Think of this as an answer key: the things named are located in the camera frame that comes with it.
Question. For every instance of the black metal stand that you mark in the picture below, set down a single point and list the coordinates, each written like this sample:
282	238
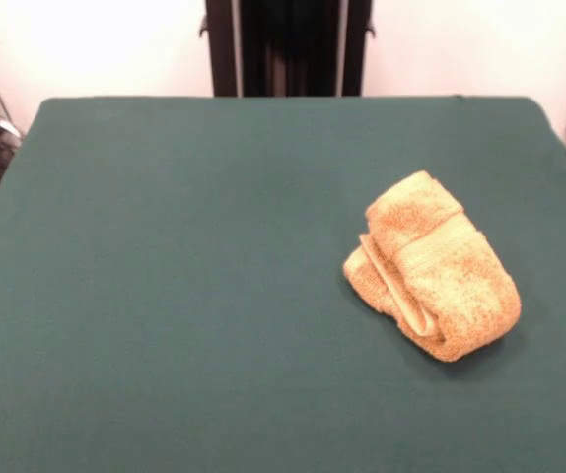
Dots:
288	49

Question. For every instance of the dark green table cloth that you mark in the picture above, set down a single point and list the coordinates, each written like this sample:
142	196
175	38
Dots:
189	271

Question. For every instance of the orange terry towel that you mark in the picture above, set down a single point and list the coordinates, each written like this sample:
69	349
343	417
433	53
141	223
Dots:
441	276

